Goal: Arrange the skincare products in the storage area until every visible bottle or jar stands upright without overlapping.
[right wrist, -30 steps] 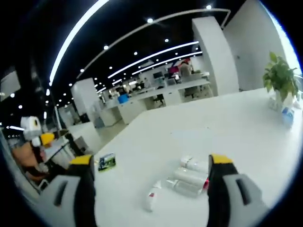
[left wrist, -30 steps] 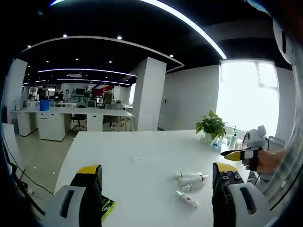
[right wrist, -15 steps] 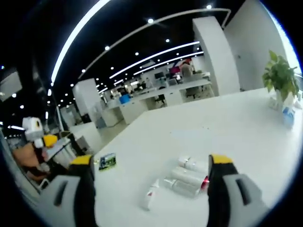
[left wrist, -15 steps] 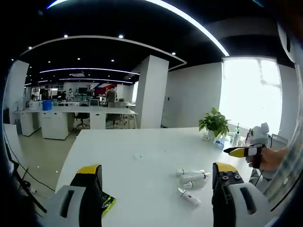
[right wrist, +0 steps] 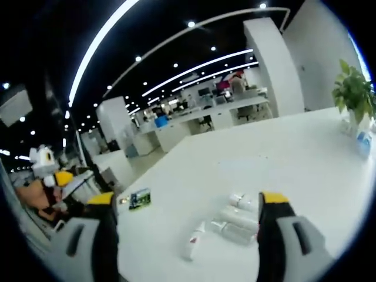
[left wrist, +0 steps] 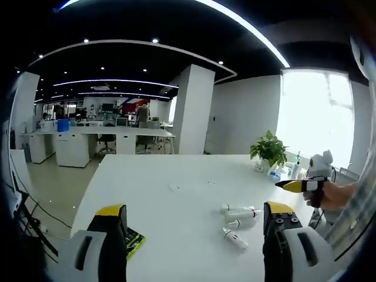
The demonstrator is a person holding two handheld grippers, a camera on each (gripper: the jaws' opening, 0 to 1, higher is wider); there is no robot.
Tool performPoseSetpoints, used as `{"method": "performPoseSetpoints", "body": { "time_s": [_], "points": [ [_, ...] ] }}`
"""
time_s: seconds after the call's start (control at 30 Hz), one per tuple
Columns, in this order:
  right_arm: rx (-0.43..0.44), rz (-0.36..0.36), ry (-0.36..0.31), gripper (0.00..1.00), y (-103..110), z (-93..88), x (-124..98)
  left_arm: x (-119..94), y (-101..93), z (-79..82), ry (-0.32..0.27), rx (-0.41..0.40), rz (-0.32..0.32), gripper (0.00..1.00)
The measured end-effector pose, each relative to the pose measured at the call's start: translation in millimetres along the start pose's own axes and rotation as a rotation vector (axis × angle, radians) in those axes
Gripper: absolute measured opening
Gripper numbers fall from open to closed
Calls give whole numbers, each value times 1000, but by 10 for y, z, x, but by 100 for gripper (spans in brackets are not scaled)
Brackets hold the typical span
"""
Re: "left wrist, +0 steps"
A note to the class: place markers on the blue plastic bin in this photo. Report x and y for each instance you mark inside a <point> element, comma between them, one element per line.
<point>63,125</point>

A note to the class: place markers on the short white skincare bottle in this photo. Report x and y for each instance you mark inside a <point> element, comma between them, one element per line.
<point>242,224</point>

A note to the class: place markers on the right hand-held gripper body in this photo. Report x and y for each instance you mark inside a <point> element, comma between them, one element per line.
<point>320,164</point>

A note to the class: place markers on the slim white skincare bottle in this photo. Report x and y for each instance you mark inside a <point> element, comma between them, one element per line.
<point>239,208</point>

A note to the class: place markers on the wide white skincare bottle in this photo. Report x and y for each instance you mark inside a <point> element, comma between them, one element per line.
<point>241,216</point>

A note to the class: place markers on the small green capped bottle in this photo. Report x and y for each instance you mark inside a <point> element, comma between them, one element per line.
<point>296,167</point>

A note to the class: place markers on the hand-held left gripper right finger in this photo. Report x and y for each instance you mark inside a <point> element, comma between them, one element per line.
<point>293,249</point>

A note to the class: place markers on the person's right hand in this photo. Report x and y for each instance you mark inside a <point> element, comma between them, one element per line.
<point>337,194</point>

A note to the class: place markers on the green potted plant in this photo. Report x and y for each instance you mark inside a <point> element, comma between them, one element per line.
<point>270,148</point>

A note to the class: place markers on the black office chair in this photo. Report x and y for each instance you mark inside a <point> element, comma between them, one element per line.
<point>106,142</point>

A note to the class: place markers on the white skincare bottle red label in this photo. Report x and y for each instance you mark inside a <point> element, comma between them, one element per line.
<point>235,238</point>

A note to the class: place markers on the white power strip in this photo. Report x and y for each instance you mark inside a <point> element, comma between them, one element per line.
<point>259,167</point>

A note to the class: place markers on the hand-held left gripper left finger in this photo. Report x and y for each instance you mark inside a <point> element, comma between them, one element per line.
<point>88,252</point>

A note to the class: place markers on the green black packet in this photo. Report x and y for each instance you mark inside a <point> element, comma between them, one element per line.
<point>134,242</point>

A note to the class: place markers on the white office desk row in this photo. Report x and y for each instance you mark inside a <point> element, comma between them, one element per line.
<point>88,138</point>

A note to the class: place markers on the blue tissue pack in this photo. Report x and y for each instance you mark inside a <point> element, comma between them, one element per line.
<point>274,174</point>

